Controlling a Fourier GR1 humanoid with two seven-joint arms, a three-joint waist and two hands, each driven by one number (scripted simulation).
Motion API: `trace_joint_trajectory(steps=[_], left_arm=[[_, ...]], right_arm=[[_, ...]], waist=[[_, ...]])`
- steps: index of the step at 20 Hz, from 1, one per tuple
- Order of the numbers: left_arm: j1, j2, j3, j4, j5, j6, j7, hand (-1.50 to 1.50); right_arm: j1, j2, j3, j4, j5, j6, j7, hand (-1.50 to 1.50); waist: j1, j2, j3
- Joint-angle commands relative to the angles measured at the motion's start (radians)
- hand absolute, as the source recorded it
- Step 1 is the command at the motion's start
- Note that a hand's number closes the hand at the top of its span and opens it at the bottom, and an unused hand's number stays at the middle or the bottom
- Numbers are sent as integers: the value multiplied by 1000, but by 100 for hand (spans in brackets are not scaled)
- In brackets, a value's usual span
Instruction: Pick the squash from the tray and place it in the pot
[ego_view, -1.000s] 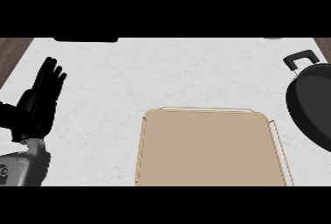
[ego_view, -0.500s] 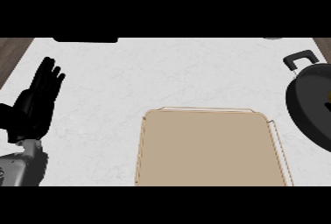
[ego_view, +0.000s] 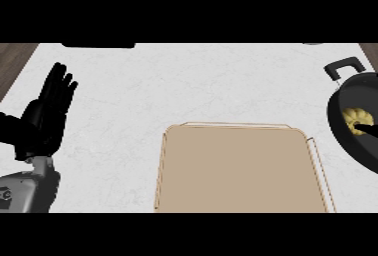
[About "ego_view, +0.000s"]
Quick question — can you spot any yellow squash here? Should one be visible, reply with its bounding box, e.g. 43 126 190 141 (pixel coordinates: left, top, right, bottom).
342 107 376 137

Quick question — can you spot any black pot with handle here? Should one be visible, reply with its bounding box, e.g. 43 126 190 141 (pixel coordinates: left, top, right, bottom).
322 56 378 175

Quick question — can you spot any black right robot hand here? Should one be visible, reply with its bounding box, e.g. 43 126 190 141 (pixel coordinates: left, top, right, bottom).
353 123 378 139

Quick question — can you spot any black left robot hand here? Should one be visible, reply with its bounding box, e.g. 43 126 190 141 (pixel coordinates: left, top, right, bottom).
0 61 80 162

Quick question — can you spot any black flat appliance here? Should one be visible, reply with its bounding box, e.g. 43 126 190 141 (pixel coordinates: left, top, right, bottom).
61 42 138 50

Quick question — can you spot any beige rectangular tray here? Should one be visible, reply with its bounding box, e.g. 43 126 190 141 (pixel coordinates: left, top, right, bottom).
154 121 339 214

